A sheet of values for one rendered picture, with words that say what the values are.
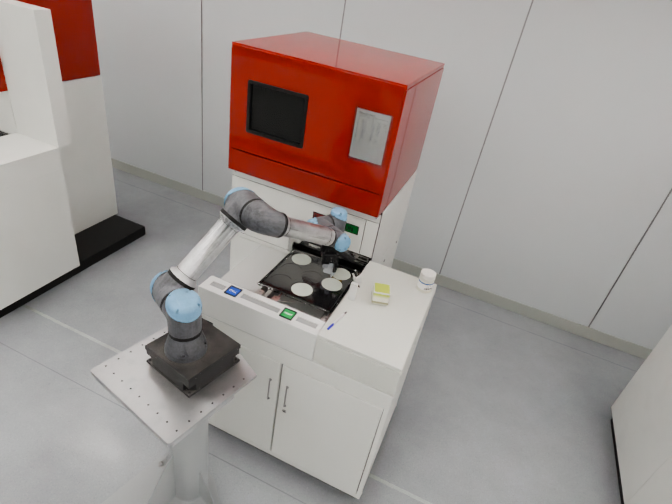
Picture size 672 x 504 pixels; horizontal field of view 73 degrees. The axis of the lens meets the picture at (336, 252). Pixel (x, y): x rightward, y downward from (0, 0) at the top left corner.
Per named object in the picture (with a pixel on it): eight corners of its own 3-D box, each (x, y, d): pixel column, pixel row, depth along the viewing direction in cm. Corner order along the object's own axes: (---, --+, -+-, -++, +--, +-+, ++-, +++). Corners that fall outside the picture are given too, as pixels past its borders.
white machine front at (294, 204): (232, 230, 257) (235, 164, 235) (366, 280, 236) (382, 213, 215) (229, 233, 254) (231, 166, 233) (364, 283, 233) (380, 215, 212)
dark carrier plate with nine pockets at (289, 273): (296, 250, 236) (296, 249, 236) (357, 272, 228) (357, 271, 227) (261, 283, 209) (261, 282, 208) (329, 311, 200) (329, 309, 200)
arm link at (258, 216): (264, 209, 152) (357, 234, 188) (249, 196, 159) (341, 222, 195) (250, 240, 155) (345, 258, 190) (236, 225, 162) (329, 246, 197)
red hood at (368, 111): (295, 133, 289) (306, 31, 257) (417, 169, 268) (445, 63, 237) (227, 168, 229) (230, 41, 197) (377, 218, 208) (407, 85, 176)
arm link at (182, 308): (174, 343, 155) (172, 312, 148) (160, 321, 164) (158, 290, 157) (208, 332, 162) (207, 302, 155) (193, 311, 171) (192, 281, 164)
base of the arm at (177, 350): (181, 369, 159) (180, 348, 153) (155, 348, 166) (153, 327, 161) (216, 348, 169) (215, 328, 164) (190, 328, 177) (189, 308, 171)
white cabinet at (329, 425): (252, 351, 294) (260, 244, 250) (393, 414, 269) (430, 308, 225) (188, 426, 242) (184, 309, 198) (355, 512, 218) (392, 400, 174)
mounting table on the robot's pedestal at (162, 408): (170, 468, 152) (168, 444, 145) (94, 394, 171) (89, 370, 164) (264, 389, 184) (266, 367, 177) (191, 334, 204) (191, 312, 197)
